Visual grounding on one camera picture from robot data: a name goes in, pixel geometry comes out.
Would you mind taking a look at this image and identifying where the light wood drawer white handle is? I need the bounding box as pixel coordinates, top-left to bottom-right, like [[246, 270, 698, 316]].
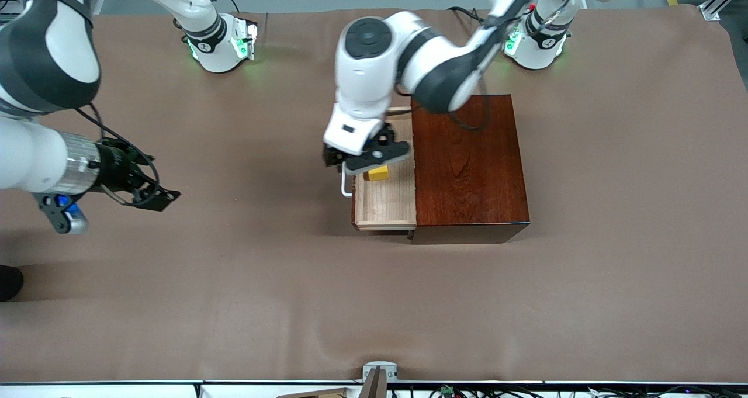
[[341, 107, 417, 231]]

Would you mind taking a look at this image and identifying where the dark brown wooden cabinet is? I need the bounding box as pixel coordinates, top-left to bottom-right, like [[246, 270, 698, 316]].
[[409, 94, 531, 245]]

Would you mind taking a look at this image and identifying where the table cover mat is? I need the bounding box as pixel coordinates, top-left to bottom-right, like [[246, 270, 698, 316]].
[[0, 4, 748, 383]]

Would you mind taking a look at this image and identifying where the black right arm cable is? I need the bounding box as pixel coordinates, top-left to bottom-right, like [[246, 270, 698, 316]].
[[73, 103, 160, 207]]

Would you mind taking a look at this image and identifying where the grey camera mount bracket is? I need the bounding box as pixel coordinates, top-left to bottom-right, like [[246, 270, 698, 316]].
[[362, 361, 399, 398]]

